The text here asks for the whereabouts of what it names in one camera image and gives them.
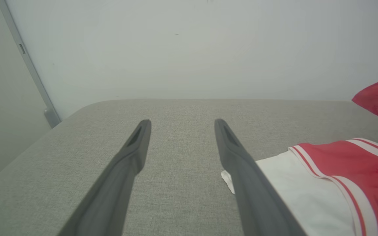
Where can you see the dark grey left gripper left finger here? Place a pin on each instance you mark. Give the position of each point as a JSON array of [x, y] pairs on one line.
[[110, 196]]

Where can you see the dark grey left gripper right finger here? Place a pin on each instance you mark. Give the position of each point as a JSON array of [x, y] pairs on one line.
[[258, 203]]

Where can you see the red and white garment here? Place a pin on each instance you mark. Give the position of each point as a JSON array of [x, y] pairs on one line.
[[310, 196]]

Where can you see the grey fabric table pad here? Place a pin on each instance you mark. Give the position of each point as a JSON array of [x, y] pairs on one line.
[[182, 196]]

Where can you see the grey metal frame rail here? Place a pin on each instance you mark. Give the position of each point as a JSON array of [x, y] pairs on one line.
[[34, 78]]

